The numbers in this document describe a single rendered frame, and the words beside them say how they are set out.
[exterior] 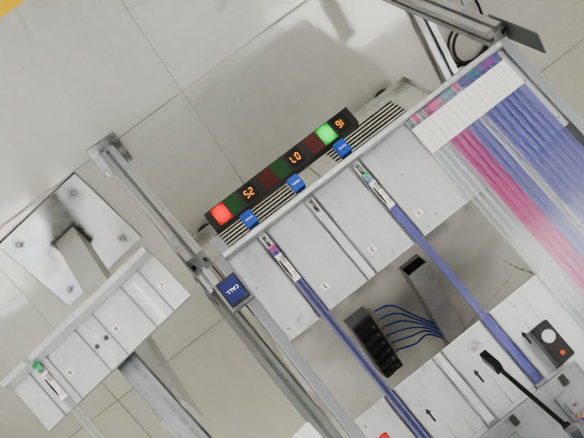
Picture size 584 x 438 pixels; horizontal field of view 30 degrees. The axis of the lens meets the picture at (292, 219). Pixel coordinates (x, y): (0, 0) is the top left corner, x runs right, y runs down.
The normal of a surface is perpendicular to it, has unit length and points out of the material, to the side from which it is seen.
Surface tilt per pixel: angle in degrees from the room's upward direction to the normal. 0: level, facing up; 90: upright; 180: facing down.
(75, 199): 0
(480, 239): 0
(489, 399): 46
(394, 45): 0
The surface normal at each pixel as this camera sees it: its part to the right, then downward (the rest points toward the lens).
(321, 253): -0.05, -0.25
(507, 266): 0.41, 0.37
